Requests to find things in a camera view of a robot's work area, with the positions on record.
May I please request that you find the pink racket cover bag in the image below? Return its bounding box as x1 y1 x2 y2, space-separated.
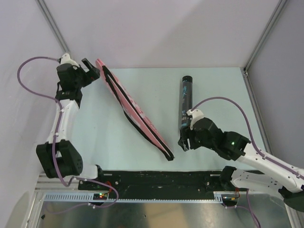
95 59 174 161

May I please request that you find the black shuttlecock tube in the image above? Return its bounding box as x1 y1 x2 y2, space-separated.
180 76 193 129

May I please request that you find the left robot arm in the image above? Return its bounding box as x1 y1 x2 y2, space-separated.
36 53 105 190

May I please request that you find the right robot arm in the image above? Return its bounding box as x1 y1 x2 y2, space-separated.
178 115 304 212

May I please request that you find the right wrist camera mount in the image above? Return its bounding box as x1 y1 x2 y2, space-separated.
186 109 204 130

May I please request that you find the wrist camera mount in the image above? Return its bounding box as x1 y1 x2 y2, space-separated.
59 53 80 67
186 109 204 130

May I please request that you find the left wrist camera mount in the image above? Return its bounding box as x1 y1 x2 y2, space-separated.
59 53 80 67

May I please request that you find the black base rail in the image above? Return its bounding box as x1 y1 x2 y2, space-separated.
78 171 239 201

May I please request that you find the right aluminium frame post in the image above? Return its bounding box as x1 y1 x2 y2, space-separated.
243 0 289 76

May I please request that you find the aluminium frame post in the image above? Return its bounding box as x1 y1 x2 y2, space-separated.
35 0 70 53
243 0 289 76

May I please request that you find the left aluminium frame post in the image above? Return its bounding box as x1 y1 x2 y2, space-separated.
35 0 70 53

